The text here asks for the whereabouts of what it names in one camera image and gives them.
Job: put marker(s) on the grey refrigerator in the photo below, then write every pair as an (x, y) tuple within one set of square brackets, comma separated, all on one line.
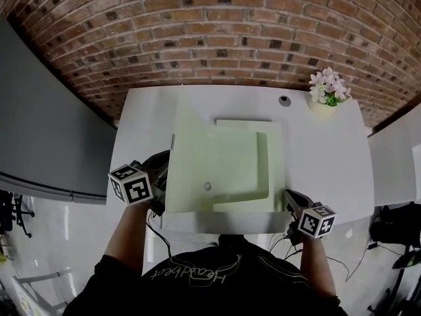
[(42, 127)]

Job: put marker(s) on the white bookshelf cabinet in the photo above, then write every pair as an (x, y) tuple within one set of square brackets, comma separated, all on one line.
[(391, 163)]

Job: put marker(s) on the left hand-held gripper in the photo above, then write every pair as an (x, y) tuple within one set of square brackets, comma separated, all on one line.
[(131, 186)]

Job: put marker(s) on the person's right forearm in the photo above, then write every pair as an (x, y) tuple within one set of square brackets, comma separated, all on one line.
[(315, 265)]

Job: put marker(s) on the person's left forearm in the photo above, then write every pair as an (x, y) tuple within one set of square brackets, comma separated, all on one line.
[(128, 239)]

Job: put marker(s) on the potted pink flower plant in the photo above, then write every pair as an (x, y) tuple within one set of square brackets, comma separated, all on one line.
[(329, 91)]

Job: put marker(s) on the white desk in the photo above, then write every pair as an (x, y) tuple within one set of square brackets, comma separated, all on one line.
[(322, 163)]

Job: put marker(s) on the light green paper sheet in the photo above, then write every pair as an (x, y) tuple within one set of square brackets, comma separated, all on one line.
[(213, 163)]

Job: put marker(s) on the black office chair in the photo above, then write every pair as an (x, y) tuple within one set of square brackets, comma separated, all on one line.
[(16, 209)]

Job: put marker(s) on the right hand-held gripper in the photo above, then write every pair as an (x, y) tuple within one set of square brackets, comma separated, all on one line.
[(315, 221)]

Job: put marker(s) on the person's black shirt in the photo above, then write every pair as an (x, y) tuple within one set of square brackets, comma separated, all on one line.
[(230, 291)]

